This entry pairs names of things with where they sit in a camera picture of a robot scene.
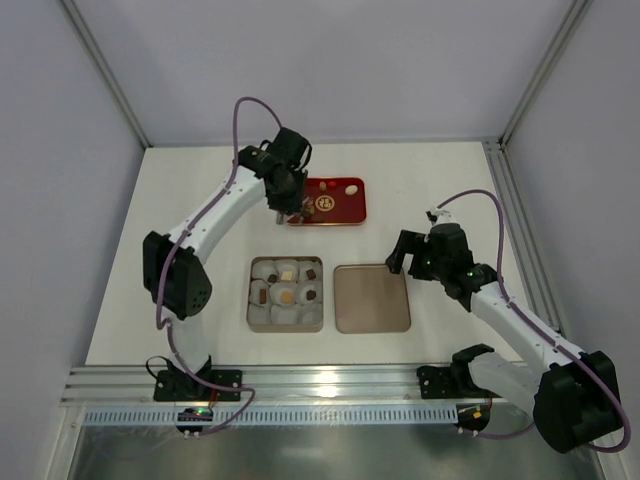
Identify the gold tin lid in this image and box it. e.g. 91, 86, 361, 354
333, 264, 411, 335

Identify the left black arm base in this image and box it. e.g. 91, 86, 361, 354
145, 356, 243, 402

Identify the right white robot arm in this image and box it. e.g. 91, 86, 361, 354
385, 223, 631, 453

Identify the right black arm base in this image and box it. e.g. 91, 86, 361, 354
416, 344, 495, 400

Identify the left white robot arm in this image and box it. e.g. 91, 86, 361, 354
142, 127, 312, 402

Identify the red rectangular tray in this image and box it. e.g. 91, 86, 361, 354
289, 177, 367, 226

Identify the gold tin box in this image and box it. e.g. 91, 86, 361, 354
246, 256, 324, 334

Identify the aluminium frame post right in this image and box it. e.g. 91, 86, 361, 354
498, 0, 594, 149

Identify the aluminium frame post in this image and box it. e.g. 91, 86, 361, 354
57, 0, 152, 149
498, 0, 594, 149

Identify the aluminium frame post left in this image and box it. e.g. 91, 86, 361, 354
57, 0, 152, 149

